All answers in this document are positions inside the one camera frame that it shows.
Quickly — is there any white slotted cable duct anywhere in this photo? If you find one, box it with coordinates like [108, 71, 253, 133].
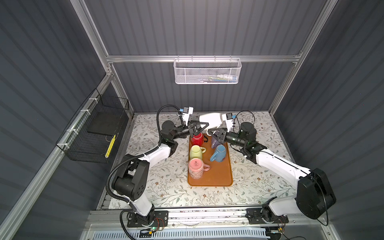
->
[91, 227, 271, 240]

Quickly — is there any blue mug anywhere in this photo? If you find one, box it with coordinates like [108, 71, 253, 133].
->
[210, 145, 227, 163]

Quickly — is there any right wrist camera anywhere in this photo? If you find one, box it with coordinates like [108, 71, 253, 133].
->
[225, 113, 236, 132]

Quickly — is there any aluminium rail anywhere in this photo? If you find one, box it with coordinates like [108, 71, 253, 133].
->
[89, 206, 328, 226]

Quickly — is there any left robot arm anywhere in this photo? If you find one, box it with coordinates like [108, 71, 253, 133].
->
[106, 121, 209, 218]

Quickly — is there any light green mug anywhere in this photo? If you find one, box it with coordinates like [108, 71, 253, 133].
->
[189, 145, 207, 160]

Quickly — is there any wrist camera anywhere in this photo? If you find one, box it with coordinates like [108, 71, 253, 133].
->
[179, 107, 194, 125]
[225, 113, 236, 132]

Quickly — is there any black wire basket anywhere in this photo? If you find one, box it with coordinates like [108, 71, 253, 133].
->
[57, 90, 130, 164]

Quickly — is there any red mug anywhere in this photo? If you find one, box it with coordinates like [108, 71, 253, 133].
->
[191, 133, 208, 147]

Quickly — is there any white wire mesh basket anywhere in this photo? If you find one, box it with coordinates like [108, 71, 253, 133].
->
[173, 57, 242, 85]

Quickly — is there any black corrugated cable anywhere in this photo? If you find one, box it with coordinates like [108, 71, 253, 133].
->
[105, 104, 181, 240]

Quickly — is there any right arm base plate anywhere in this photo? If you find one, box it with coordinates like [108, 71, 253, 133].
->
[245, 208, 289, 225]

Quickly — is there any purple mug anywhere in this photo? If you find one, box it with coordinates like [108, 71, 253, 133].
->
[211, 137, 221, 149]

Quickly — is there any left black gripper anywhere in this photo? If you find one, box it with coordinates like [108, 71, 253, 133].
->
[171, 120, 208, 143]

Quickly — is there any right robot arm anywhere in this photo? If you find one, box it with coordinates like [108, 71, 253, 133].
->
[207, 123, 337, 224]

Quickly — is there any pink patterned mug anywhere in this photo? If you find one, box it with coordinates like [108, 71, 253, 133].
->
[188, 158, 211, 180]

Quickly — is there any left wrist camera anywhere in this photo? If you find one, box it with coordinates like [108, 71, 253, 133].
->
[179, 107, 194, 125]

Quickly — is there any orange plastic tray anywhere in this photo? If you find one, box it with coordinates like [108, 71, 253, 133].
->
[188, 134, 233, 187]

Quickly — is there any yellow marker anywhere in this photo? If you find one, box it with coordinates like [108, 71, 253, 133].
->
[105, 135, 117, 159]

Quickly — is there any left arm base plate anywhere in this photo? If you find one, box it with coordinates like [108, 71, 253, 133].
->
[127, 211, 169, 228]

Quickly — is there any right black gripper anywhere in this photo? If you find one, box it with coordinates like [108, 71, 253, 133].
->
[208, 127, 246, 149]

